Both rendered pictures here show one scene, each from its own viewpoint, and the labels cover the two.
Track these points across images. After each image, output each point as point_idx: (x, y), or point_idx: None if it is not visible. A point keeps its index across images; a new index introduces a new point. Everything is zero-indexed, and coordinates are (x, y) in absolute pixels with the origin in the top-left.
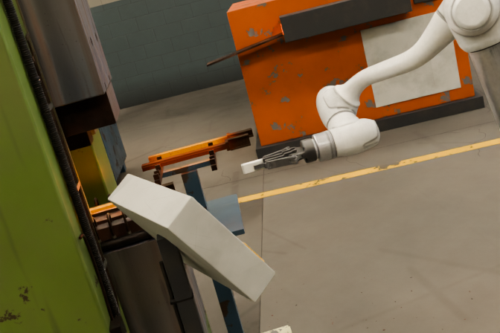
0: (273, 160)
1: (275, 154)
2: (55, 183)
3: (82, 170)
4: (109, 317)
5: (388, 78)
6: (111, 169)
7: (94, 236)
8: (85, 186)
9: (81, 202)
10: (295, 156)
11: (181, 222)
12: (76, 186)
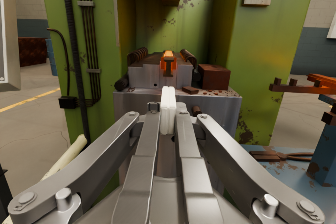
0: (114, 123)
1: (186, 138)
2: None
3: (225, 36)
4: (75, 95)
5: None
6: (288, 62)
7: (72, 41)
8: (223, 51)
9: (69, 12)
10: (12, 205)
11: None
12: None
